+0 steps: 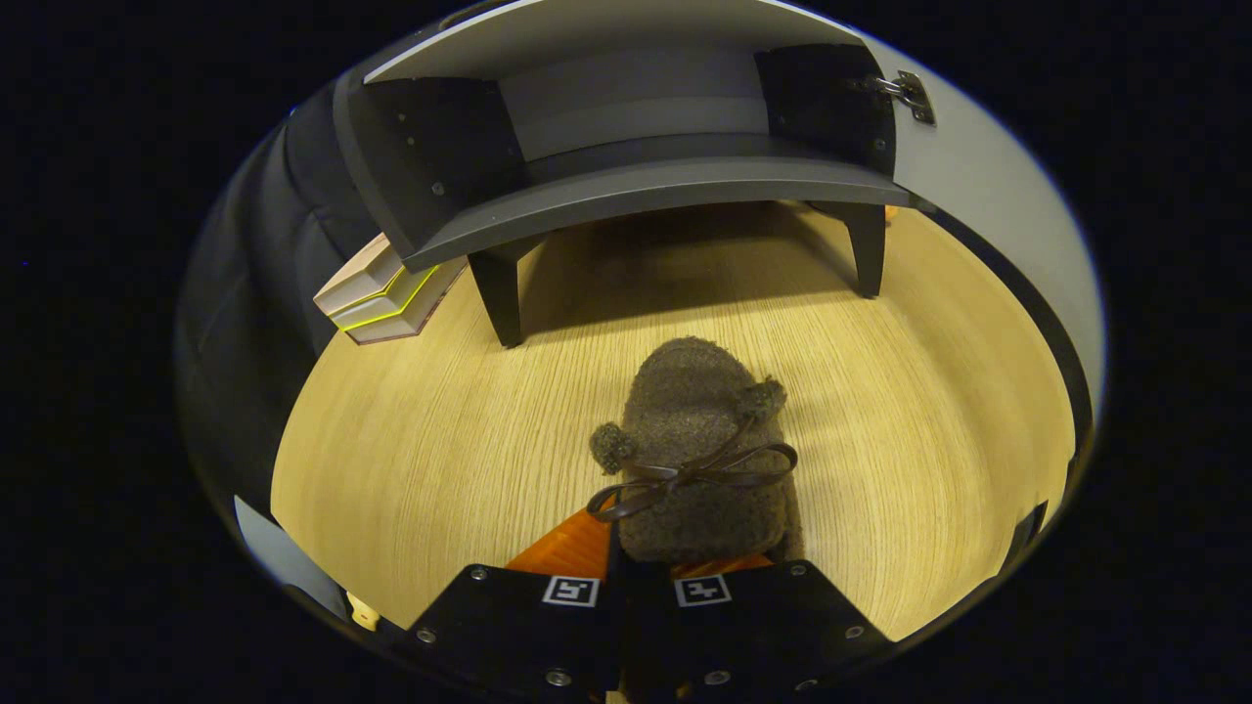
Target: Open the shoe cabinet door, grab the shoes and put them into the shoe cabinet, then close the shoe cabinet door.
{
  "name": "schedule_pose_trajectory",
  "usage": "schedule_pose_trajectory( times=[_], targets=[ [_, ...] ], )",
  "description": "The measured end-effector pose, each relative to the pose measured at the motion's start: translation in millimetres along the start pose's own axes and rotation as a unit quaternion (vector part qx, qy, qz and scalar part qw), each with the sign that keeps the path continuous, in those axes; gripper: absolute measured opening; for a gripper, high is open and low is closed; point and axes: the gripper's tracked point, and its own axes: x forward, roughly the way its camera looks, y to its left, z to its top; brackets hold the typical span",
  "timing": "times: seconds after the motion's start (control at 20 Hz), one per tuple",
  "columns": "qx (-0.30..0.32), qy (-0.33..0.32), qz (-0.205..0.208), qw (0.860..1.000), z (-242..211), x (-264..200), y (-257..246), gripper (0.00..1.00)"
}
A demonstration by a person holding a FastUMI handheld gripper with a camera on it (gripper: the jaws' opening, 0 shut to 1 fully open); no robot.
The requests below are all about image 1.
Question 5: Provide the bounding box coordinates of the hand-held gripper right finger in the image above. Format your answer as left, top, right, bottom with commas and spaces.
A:
626, 552, 893, 700

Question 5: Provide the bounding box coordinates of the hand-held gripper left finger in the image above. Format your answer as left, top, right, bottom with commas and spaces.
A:
406, 508, 627, 704

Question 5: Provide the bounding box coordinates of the brown fuzzy shoe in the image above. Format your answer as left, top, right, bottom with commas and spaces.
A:
585, 336, 801, 566

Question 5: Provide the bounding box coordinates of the grey shoe cabinet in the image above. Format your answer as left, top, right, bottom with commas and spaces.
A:
333, 0, 916, 349

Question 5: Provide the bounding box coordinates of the beige shoe cabinet door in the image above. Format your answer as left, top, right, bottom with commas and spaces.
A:
861, 34, 1108, 461

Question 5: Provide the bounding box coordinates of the white book brown cover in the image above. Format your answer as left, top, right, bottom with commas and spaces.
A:
347, 256, 469, 345

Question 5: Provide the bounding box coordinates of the yellow edged book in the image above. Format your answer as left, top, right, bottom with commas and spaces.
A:
331, 264, 441, 331

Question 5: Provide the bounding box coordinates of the black backdrop cloth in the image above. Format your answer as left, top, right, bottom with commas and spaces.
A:
176, 108, 392, 509

